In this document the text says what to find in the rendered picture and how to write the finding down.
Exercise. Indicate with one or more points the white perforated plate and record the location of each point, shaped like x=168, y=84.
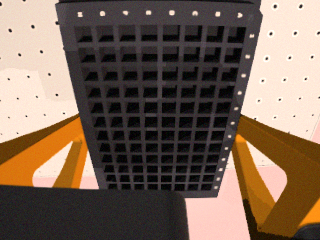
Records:
x=283, y=91

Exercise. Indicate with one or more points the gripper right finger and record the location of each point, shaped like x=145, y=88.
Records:
x=299, y=203

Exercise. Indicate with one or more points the black well plate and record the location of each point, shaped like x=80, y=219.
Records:
x=160, y=104

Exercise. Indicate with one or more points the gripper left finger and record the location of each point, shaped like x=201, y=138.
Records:
x=22, y=156

